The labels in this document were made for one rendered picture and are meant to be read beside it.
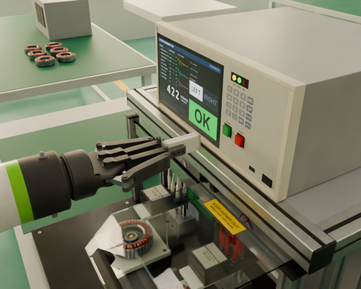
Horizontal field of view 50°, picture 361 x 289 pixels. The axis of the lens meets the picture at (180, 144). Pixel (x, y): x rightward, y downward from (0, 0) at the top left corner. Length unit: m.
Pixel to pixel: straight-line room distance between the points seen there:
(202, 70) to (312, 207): 0.32
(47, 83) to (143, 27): 3.76
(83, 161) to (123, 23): 5.17
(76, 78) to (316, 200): 1.76
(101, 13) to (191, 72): 4.82
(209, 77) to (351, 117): 0.26
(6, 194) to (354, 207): 0.53
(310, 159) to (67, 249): 0.68
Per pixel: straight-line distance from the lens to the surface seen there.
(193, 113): 0.81
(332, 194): 0.71
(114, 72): 2.30
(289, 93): 0.57
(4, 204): 0.56
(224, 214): 0.70
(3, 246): 2.34
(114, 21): 5.66
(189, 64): 0.79
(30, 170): 0.57
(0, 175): 0.57
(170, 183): 1.02
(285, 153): 0.61
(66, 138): 1.63
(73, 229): 1.14
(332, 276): 0.73
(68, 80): 2.23
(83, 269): 1.03
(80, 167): 0.58
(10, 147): 1.64
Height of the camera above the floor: 1.52
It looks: 30 degrees down
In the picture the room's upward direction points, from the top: straight up
